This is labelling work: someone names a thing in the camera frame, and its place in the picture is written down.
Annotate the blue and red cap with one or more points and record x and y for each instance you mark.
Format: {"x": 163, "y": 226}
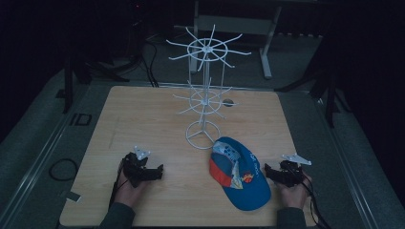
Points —
{"x": 243, "y": 178}

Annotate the grey metal desk frame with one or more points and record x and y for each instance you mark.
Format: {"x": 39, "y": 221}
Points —
{"x": 235, "y": 25}

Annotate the person's left hand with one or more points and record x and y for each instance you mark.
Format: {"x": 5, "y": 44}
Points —
{"x": 129, "y": 192}

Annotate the dark round table grommet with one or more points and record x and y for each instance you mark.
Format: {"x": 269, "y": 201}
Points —
{"x": 228, "y": 102}

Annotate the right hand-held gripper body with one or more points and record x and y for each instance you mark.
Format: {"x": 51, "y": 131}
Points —
{"x": 291, "y": 173}

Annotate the black metal stand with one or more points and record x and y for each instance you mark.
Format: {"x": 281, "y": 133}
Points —
{"x": 68, "y": 86}
{"x": 329, "y": 95}

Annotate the person's right hand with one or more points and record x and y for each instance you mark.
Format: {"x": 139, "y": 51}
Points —
{"x": 294, "y": 195}

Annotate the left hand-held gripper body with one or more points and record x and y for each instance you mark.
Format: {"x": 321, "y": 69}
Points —
{"x": 135, "y": 167}

